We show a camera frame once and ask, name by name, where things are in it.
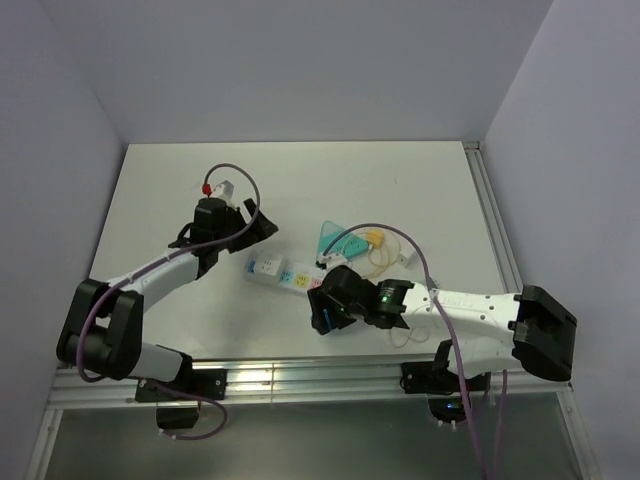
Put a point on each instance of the teal triangular socket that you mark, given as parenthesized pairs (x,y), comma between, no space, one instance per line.
(350,246)

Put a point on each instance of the aluminium front rail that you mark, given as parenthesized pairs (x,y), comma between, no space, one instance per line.
(330,379)

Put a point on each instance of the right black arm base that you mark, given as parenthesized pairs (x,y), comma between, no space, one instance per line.
(440,385)

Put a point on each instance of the yellow charger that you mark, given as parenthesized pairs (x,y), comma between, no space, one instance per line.
(375,238)

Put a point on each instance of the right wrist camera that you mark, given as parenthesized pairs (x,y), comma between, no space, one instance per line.
(329,261)

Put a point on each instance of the blue plug adapter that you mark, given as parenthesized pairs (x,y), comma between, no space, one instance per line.
(327,314)

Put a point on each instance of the white cube socket adapter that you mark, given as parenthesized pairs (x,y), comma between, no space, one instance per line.
(268,264)

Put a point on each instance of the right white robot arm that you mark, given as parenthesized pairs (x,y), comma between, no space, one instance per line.
(544,333)

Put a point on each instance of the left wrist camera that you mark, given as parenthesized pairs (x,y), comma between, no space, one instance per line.
(222,191)

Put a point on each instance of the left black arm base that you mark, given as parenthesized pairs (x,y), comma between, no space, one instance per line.
(179,404)

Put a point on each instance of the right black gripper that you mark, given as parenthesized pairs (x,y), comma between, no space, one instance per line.
(320,300)

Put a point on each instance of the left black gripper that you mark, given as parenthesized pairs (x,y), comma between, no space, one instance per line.
(259,230)

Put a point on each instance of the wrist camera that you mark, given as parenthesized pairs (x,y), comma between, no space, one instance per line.
(222,191)
(329,261)

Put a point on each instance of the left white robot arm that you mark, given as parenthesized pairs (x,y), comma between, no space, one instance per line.
(103,332)

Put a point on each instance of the white charger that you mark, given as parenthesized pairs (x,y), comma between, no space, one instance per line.
(405,258)

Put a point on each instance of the white colourful power strip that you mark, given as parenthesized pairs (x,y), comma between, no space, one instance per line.
(296,278)

